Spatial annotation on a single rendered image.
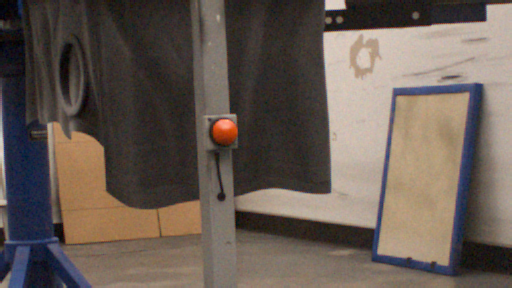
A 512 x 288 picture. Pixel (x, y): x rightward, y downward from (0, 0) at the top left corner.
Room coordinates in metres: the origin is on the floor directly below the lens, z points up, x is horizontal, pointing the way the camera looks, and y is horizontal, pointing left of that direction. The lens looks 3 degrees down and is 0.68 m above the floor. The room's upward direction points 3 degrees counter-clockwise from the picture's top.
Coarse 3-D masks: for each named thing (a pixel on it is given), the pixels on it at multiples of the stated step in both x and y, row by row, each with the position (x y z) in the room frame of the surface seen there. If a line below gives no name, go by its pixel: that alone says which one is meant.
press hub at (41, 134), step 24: (0, 0) 3.25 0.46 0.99; (0, 72) 3.35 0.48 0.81; (24, 72) 3.33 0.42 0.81; (24, 96) 3.34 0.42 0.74; (24, 120) 3.34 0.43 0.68; (24, 144) 3.34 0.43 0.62; (24, 168) 3.34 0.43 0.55; (48, 168) 3.39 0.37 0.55; (24, 192) 3.34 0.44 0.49; (48, 192) 3.38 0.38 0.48; (24, 216) 3.34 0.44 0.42; (48, 216) 3.37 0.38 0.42; (24, 240) 3.34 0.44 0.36; (48, 240) 3.36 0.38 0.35
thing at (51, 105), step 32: (32, 0) 2.38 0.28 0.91; (64, 0) 2.18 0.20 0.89; (32, 32) 2.45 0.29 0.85; (64, 32) 2.19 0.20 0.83; (32, 64) 2.48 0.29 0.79; (64, 64) 2.23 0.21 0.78; (32, 96) 2.49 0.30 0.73; (64, 96) 2.22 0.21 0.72; (64, 128) 2.29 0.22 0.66; (96, 128) 2.13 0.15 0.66
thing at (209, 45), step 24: (192, 0) 1.85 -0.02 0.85; (216, 0) 1.84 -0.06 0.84; (192, 24) 1.85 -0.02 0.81; (216, 24) 1.83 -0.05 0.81; (216, 48) 1.83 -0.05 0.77; (216, 72) 1.83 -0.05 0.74; (216, 96) 1.83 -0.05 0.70; (216, 168) 1.83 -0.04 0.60; (216, 192) 1.83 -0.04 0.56; (216, 216) 1.83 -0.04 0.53; (216, 240) 1.83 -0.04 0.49; (216, 264) 1.83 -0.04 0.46
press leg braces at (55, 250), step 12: (24, 252) 3.31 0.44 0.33; (48, 252) 3.34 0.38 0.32; (60, 252) 3.34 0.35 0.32; (0, 264) 3.46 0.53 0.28; (24, 264) 3.28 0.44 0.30; (48, 264) 3.34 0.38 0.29; (60, 264) 3.31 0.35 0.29; (72, 264) 3.33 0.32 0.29; (0, 276) 3.47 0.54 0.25; (12, 276) 3.25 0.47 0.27; (24, 276) 3.25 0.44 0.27; (60, 276) 3.31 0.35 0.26; (72, 276) 3.29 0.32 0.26
